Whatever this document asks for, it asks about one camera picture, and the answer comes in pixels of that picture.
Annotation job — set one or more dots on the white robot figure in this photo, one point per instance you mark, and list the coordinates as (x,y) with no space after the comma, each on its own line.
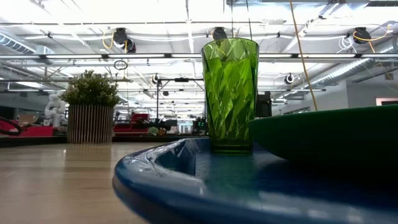
(55,109)

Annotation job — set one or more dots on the red work surface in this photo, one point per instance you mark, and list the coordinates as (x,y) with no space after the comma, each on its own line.
(37,130)

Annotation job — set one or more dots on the black monitor on stand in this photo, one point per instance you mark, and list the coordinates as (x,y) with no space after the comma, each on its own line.
(264,105)

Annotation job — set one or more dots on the striped ribbed plant pot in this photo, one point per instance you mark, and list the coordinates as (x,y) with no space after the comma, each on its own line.
(90,124)

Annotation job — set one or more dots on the black metal frame rig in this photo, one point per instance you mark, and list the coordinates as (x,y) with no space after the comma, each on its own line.
(182,80)

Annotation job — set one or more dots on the green round plate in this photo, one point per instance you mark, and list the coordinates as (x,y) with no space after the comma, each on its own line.
(326,133)

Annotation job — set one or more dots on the blue plastic tray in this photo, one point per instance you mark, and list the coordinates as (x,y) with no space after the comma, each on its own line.
(186,193)

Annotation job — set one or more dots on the red tool cart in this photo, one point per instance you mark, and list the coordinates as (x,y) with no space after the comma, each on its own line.
(136,119)

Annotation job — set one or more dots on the green artificial plant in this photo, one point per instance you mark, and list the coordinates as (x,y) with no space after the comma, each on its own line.
(90,88)

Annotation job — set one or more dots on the green faceted plastic cup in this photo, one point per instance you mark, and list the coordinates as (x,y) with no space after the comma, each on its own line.
(230,99)

